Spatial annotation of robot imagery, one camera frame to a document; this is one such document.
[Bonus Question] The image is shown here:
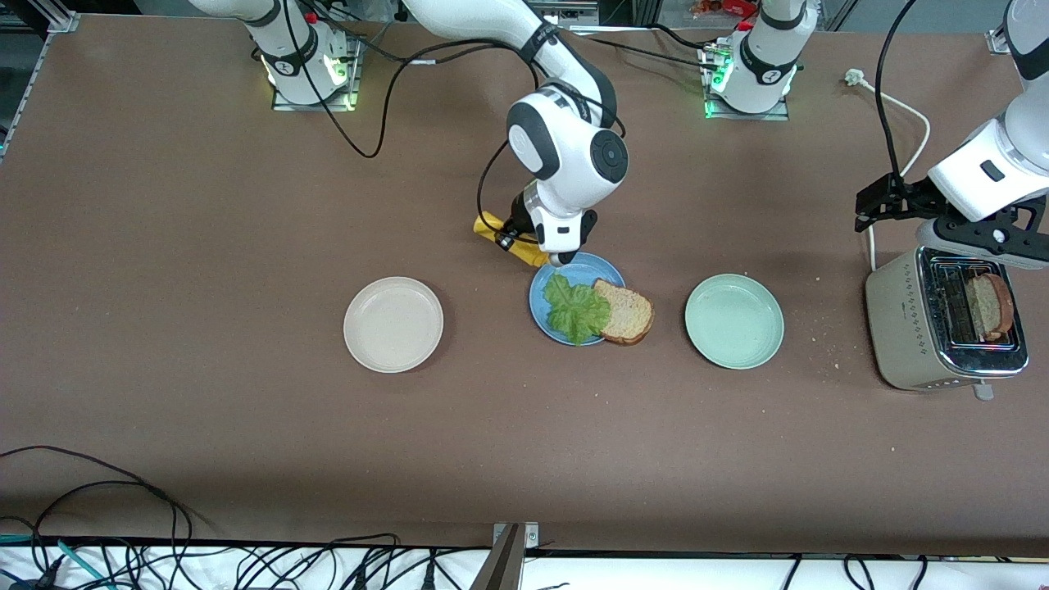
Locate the yellow mustard squeeze bottle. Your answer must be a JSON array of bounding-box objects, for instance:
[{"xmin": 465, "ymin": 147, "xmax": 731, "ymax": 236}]
[{"xmin": 473, "ymin": 211, "xmax": 552, "ymax": 268}]

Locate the brown bread slice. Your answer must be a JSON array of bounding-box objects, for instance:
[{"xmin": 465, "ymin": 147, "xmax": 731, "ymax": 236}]
[
  {"xmin": 963, "ymin": 273, "xmax": 1016, "ymax": 343},
  {"xmin": 592, "ymin": 279, "xmax": 655, "ymax": 346}
]

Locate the green lettuce leaf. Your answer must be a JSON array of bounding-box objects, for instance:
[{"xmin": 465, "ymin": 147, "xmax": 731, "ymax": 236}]
[{"xmin": 543, "ymin": 273, "xmax": 613, "ymax": 346}]

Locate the blue plate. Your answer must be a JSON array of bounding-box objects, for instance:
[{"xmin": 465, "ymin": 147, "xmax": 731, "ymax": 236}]
[{"xmin": 529, "ymin": 252, "xmax": 628, "ymax": 347}]

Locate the beige plate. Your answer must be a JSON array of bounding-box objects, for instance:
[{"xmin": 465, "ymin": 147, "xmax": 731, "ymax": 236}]
[{"xmin": 343, "ymin": 276, "xmax": 445, "ymax": 374}]

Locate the pale green plate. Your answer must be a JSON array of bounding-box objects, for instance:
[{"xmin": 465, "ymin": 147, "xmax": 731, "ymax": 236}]
[{"xmin": 684, "ymin": 273, "xmax": 785, "ymax": 370}]

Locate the beige chrome toaster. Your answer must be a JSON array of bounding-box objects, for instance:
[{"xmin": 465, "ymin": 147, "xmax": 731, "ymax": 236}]
[{"xmin": 865, "ymin": 244, "xmax": 1030, "ymax": 401}]

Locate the red packet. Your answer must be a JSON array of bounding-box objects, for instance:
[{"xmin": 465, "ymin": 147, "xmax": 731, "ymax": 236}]
[{"xmin": 691, "ymin": 0, "xmax": 759, "ymax": 19}]

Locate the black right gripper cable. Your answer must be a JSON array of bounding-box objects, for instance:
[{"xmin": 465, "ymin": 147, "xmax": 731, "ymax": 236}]
[{"xmin": 477, "ymin": 139, "xmax": 517, "ymax": 234}]

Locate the white power cable with plug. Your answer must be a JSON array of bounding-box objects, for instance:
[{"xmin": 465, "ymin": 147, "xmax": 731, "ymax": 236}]
[{"xmin": 844, "ymin": 69, "xmax": 933, "ymax": 273}]

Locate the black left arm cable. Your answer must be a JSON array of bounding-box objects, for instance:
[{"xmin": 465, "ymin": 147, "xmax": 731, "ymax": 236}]
[{"xmin": 874, "ymin": 0, "xmax": 919, "ymax": 185}]

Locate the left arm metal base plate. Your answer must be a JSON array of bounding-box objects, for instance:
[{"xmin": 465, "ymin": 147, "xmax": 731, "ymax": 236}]
[{"xmin": 701, "ymin": 41, "xmax": 792, "ymax": 122}]

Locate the black right arm cable loop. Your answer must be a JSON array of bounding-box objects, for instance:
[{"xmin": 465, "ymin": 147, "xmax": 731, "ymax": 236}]
[{"xmin": 283, "ymin": 0, "xmax": 542, "ymax": 159}]

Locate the grey metal rail box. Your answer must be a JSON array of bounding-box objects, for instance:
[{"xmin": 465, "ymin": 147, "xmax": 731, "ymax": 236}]
[{"xmin": 533, "ymin": 0, "xmax": 599, "ymax": 25}]

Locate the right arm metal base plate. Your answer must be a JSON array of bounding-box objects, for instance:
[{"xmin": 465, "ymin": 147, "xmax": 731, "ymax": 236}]
[{"xmin": 272, "ymin": 33, "xmax": 361, "ymax": 112}]

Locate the grey metal table bracket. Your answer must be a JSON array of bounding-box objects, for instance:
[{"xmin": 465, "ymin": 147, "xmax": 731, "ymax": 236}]
[{"xmin": 471, "ymin": 522, "xmax": 540, "ymax": 590}]

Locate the long black table cable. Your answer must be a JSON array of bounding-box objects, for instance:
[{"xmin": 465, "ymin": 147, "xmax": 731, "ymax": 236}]
[
  {"xmin": 0, "ymin": 445, "xmax": 193, "ymax": 542},
  {"xmin": 33, "ymin": 479, "xmax": 181, "ymax": 546}
]

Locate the teal cable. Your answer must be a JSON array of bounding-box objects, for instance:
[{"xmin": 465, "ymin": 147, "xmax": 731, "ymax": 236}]
[{"xmin": 0, "ymin": 533, "xmax": 116, "ymax": 590}]

